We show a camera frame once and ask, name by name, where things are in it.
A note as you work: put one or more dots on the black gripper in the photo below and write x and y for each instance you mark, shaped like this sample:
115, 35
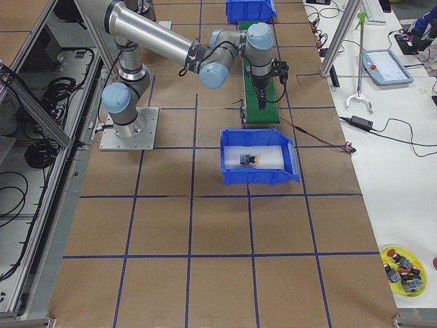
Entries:
259, 83

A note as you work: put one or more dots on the yellow mushroom push button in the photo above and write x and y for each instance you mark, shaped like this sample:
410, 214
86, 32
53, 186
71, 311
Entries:
247, 159

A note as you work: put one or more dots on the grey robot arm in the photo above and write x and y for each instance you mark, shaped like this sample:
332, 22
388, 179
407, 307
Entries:
212, 63

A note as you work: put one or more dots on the yellow tray of buttons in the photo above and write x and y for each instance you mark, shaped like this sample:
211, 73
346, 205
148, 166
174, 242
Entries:
404, 271

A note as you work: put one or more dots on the green conveyor belt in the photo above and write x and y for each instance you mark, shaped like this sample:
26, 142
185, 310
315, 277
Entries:
258, 50

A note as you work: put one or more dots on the right blue plastic bin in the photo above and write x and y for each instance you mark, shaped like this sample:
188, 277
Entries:
259, 137

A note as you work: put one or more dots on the blue plastic bin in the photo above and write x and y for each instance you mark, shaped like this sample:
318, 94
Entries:
249, 10
259, 137

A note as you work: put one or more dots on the white foam pad right bin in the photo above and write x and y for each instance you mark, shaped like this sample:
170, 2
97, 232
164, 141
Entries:
270, 157

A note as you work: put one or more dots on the left blue plastic bin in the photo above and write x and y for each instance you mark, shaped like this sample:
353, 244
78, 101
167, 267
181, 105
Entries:
249, 10

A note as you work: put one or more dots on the black power adapter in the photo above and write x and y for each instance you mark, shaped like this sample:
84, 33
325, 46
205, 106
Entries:
361, 123

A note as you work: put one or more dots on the teach pendant tablet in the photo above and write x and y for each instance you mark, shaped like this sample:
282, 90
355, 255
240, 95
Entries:
385, 68

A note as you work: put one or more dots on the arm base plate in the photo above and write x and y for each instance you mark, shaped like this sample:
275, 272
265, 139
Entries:
139, 135

